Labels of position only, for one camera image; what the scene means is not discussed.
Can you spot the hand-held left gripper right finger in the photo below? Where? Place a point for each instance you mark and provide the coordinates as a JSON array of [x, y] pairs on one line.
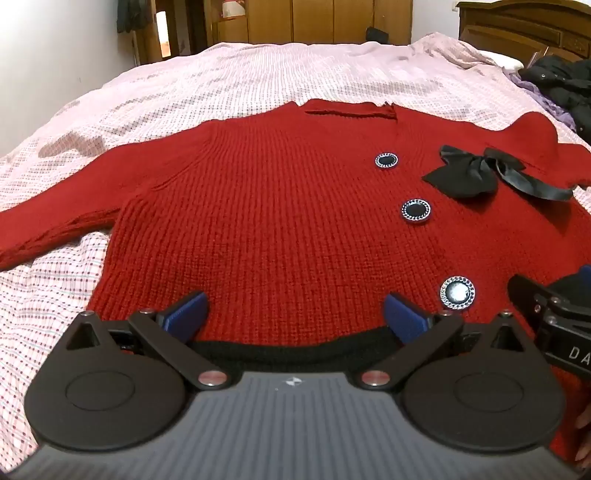
[[407, 318]]

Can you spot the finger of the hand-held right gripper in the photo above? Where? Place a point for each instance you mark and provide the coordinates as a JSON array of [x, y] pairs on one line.
[[528, 297]]

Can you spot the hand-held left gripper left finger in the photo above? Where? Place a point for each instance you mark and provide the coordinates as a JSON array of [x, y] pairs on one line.
[[187, 313]]

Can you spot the red knitted sweater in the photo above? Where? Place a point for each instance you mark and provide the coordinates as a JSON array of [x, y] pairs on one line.
[[286, 221]]

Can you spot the dark hanging clothes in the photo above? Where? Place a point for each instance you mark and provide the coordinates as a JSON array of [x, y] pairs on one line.
[[131, 14]]

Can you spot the person's right hand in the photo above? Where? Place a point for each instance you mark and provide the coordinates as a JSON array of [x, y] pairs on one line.
[[585, 438]]

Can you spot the purple cloth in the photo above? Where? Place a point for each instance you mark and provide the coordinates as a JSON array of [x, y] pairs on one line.
[[531, 87]]

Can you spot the black jacket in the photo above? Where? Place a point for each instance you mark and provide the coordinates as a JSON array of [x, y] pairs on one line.
[[561, 81]]

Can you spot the pink checked bed sheet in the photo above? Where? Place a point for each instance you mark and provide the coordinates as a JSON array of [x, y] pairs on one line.
[[194, 87]]

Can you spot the white pillow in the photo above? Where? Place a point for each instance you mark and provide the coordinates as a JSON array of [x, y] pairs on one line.
[[505, 57]]

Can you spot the wooden headboard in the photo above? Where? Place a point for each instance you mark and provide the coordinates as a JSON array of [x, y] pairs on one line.
[[521, 25]]

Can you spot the small black object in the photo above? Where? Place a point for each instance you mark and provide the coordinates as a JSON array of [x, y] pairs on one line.
[[378, 34]]

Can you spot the wooden door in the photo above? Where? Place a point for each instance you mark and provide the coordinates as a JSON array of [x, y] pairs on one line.
[[182, 25]]

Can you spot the white pink box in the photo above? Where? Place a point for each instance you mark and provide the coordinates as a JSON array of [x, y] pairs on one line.
[[232, 8]]

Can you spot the wooden wardrobe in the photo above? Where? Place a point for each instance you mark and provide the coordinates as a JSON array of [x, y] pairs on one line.
[[318, 21]]

